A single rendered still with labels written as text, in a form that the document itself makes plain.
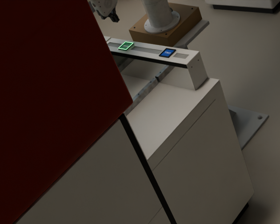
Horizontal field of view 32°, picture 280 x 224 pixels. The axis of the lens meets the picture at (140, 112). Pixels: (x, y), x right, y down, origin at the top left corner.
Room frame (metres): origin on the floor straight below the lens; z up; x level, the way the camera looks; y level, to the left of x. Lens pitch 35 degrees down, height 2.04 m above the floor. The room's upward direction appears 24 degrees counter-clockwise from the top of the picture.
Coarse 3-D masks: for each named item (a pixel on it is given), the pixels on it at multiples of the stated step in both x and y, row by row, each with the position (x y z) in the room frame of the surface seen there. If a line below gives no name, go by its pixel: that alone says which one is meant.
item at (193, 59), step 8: (112, 40) 2.16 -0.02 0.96; (120, 40) 2.13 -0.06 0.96; (128, 40) 2.09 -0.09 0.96; (112, 48) 2.08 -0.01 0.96; (136, 48) 1.99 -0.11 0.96; (144, 48) 1.96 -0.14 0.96; (152, 48) 1.93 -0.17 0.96; (160, 48) 1.90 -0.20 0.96; (176, 48) 1.84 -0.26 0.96; (144, 56) 1.89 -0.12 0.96; (152, 56) 1.86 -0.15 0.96; (176, 56) 1.78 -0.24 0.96; (184, 56) 1.76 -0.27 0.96; (192, 56) 1.72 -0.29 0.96; (200, 56) 1.74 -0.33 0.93; (192, 64) 1.71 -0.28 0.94; (200, 64) 1.73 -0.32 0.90; (192, 72) 1.70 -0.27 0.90; (200, 72) 1.72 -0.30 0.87; (192, 80) 1.69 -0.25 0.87; (200, 80) 1.71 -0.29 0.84
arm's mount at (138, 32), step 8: (176, 8) 2.32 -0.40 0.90; (184, 8) 2.28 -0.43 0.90; (192, 8) 2.25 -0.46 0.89; (144, 16) 2.38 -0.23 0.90; (184, 16) 2.21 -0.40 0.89; (192, 16) 2.21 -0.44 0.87; (200, 16) 2.24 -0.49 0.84; (136, 24) 2.34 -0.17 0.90; (184, 24) 2.17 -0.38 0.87; (192, 24) 2.20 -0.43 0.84; (136, 32) 2.28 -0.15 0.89; (144, 32) 2.23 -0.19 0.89; (168, 32) 2.14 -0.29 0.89; (176, 32) 2.14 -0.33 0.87; (184, 32) 2.16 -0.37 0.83; (136, 40) 2.30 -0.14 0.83; (144, 40) 2.24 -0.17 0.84; (152, 40) 2.19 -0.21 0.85; (160, 40) 2.14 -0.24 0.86; (168, 40) 2.10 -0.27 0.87; (176, 40) 2.13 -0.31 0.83
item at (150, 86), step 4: (152, 80) 1.86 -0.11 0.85; (156, 80) 1.86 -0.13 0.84; (148, 84) 1.84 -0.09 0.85; (152, 84) 1.84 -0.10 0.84; (156, 84) 1.85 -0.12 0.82; (144, 88) 1.82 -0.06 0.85; (148, 88) 1.82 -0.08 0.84; (152, 88) 1.84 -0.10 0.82; (140, 92) 1.81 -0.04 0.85; (144, 92) 1.81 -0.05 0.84; (148, 92) 1.82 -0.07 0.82; (136, 96) 1.79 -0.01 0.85; (140, 96) 1.79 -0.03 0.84; (144, 96) 1.80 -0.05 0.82; (136, 100) 1.78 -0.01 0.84; (140, 100) 1.79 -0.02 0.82; (132, 104) 1.76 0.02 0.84; (136, 104) 1.77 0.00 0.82; (128, 108) 1.75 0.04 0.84; (132, 108) 1.76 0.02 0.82; (124, 112) 1.73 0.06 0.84; (128, 112) 1.74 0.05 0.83
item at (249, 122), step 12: (204, 24) 2.18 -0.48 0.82; (192, 36) 2.12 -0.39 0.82; (228, 108) 2.48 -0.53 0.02; (240, 108) 2.42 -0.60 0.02; (240, 120) 2.32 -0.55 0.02; (252, 120) 2.27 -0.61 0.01; (264, 120) 2.23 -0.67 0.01; (240, 132) 2.22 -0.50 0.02; (252, 132) 2.17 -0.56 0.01; (240, 144) 2.12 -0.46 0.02
